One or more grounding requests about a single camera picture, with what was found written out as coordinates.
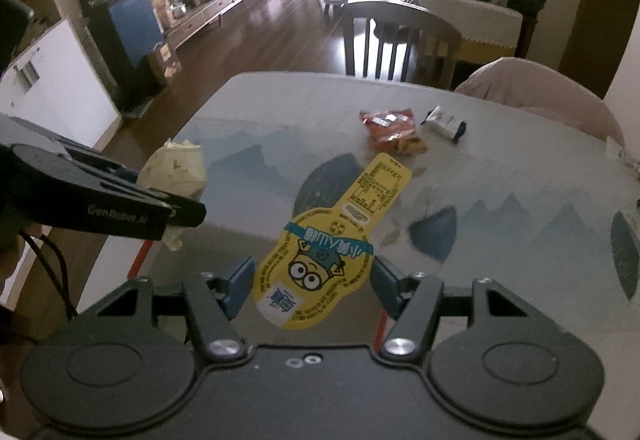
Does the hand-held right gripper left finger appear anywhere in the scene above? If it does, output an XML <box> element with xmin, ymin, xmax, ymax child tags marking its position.
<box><xmin>102</xmin><ymin>256</ymin><xmax>257</xmax><ymax>361</ymax></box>

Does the pink covered chair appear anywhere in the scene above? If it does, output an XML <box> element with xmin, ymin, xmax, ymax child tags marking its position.
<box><xmin>454</xmin><ymin>57</ymin><xmax>626</xmax><ymax>145</ymax></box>

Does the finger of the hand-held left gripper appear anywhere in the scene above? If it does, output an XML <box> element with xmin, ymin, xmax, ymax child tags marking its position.
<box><xmin>150</xmin><ymin>192</ymin><xmax>207</xmax><ymax>228</ymax></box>
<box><xmin>60</xmin><ymin>137</ymin><xmax>141</xmax><ymax>185</ymax></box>

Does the dark wooden dining chair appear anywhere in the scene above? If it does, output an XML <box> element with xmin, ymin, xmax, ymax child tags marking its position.
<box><xmin>342</xmin><ymin>1</ymin><xmax>463</xmax><ymax>84</ymax></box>

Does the yellow cartoon snack packet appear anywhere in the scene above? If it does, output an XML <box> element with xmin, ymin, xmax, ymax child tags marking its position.
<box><xmin>253</xmin><ymin>152</ymin><xmax>412</xmax><ymax>331</ymax></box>

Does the long wooden media cabinet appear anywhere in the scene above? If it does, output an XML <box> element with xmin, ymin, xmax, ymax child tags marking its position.
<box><xmin>165</xmin><ymin>0</ymin><xmax>281</xmax><ymax>45</ymax></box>

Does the white cabinet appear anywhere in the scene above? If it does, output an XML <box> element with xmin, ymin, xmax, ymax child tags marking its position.
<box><xmin>0</xmin><ymin>17</ymin><xmax>123</xmax><ymax>155</ymax></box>

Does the dark cabinet with blue panel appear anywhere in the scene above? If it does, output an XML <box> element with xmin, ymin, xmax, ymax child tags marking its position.
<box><xmin>70</xmin><ymin>0</ymin><xmax>168</xmax><ymax>118</ymax></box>

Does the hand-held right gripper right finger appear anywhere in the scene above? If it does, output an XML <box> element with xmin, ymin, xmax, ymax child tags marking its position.
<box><xmin>372</xmin><ymin>255</ymin><xmax>533</xmax><ymax>363</ymax></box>

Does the cream patterned snack packet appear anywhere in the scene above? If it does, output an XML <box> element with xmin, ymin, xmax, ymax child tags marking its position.
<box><xmin>136</xmin><ymin>139</ymin><xmax>208</xmax><ymax>253</ymax></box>

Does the black cable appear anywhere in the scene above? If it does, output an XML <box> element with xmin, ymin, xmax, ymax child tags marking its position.
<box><xmin>20</xmin><ymin>230</ymin><xmax>78</xmax><ymax>321</ymax></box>

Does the cardboard box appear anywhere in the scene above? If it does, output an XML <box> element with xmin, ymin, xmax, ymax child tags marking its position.
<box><xmin>147</xmin><ymin>42</ymin><xmax>183</xmax><ymax>85</ymax></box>

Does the white and blue small packet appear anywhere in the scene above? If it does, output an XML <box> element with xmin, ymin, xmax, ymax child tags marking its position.
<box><xmin>420</xmin><ymin>106</ymin><xmax>468</xmax><ymax>145</ymax></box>

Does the beige sofa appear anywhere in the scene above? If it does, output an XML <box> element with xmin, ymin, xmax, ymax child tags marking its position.
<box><xmin>410</xmin><ymin>0</ymin><xmax>548</xmax><ymax>65</ymax></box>

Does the red snack bag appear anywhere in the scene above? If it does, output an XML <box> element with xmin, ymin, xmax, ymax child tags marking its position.
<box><xmin>359</xmin><ymin>108</ymin><xmax>429</xmax><ymax>155</ymax></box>

